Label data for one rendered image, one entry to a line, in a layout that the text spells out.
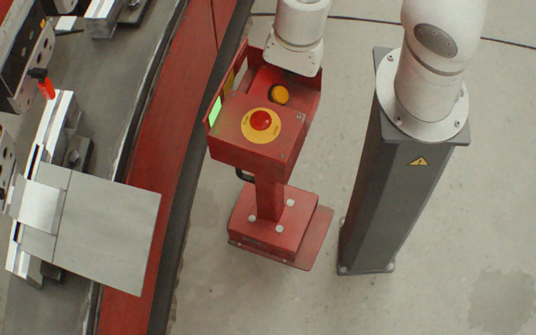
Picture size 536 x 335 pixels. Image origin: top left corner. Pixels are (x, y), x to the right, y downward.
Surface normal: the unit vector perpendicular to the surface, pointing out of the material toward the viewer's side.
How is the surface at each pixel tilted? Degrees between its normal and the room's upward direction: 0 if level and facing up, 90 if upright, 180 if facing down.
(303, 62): 89
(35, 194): 0
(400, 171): 90
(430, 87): 90
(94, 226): 0
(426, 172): 90
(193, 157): 0
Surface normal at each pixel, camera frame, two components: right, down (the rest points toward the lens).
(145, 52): -0.02, -0.36
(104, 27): -0.22, 0.91
